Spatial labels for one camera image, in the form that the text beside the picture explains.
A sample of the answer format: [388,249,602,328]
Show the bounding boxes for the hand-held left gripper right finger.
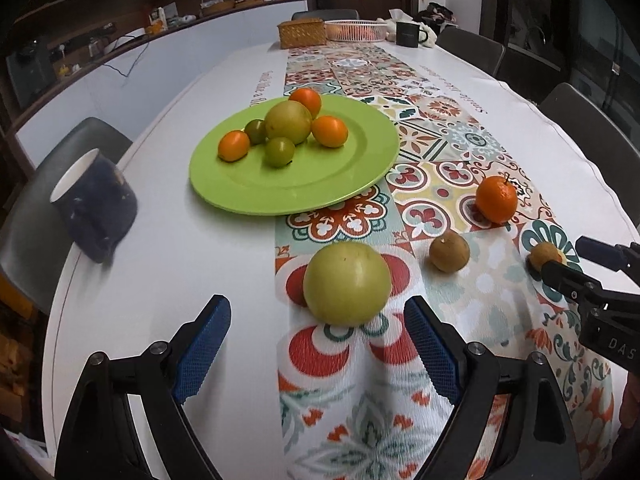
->
[404,296,584,480]

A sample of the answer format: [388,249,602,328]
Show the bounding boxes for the yellow-green pear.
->
[264,100,314,146]
[303,241,392,325]

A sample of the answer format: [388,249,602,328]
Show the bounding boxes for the green plate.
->
[189,96,401,217]

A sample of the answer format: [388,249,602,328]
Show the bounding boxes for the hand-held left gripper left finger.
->
[54,294,232,480]

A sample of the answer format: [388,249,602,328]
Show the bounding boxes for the small orange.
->
[310,115,350,149]
[217,130,251,163]
[289,87,323,119]

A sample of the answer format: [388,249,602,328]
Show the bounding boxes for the grey dining chair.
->
[437,26,506,77]
[291,8,360,22]
[0,117,134,302]
[539,82,640,197]

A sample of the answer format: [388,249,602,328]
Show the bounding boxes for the black mug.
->
[395,21,429,50]

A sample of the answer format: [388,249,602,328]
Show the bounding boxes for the small green persimmon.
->
[243,119,269,146]
[263,137,296,168]

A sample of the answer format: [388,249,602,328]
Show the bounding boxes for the wicker tissue box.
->
[277,18,327,50]

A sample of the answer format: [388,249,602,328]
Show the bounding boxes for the pile of clothes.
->
[417,2,459,26]

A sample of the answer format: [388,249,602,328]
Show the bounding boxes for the navy blue mug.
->
[49,148,139,265]

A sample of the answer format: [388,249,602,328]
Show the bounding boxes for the patterned table runner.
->
[273,40,619,480]

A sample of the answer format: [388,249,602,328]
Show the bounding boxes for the pink plastic basket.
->
[324,19,389,43]

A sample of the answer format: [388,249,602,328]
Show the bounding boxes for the brown kiwi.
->
[529,241,567,272]
[429,232,471,274]

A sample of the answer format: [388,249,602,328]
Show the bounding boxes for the white crumpled cloth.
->
[377,8,442,49]

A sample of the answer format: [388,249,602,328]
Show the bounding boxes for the metal faucet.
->
[524,24,549,54]

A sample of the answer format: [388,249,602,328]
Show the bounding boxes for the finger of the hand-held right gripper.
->
[539,259,603,308]
[575,236,640,272]

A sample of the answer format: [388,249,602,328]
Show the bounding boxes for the orange with stem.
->
[475,172,519,224]

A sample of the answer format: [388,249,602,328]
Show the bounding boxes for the black power cable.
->
[104,35,152,79]

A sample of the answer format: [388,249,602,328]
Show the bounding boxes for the black water dispenser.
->
[6,44,57,104]

